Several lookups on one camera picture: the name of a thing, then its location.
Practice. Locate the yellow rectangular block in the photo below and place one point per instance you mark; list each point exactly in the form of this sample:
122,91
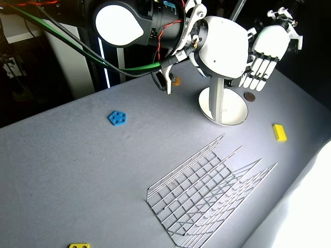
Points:
279,133

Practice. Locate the yellow block with holes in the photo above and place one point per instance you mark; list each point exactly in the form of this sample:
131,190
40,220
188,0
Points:
77,246

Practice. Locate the brown sandwich cookie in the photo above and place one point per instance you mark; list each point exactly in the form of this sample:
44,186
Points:
249,96

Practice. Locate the grey table cloth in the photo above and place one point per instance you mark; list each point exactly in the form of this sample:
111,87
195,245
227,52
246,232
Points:
77,168

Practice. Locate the white plate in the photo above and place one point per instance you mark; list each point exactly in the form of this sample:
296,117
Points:
235,108
216,103

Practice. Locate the small orange toy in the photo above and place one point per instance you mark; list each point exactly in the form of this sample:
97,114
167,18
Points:
177,82

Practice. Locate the blue pentagon block with holes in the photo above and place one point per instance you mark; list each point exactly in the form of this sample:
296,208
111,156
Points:
117,118

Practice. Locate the white backdrop sheet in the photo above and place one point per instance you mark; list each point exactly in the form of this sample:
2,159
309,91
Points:
305,201

